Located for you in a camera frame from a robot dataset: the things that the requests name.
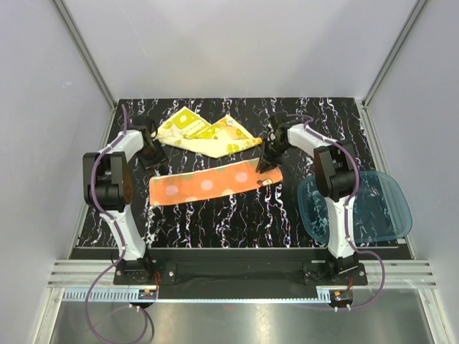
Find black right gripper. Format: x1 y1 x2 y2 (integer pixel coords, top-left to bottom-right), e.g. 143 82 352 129
255 139 290 174

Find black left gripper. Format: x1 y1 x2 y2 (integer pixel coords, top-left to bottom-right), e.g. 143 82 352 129
136 140 169 175

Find orange polka dot towel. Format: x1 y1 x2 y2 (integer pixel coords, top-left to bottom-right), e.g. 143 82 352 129
148 158 283 206

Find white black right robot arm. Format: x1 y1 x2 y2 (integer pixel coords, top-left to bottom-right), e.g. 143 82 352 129
256 114 360 284

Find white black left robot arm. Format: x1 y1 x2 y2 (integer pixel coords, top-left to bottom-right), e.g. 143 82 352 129
82 116 167 285

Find yellow patterned towel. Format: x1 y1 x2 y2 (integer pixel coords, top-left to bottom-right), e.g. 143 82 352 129
156 107 262 158

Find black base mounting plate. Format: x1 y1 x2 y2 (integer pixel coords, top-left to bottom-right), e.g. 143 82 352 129
114 248 368 287

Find blue translucent plastic tray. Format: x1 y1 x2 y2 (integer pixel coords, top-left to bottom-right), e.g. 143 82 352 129
297 171 412 246

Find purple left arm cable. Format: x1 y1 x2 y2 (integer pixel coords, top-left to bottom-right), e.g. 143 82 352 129
84 103 155 341

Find grey slotted cable duct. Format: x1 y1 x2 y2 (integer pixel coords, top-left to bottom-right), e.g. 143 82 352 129
62 287 158 302

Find aluminium frame rail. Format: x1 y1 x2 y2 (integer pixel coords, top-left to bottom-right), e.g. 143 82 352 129
363 260 437 290

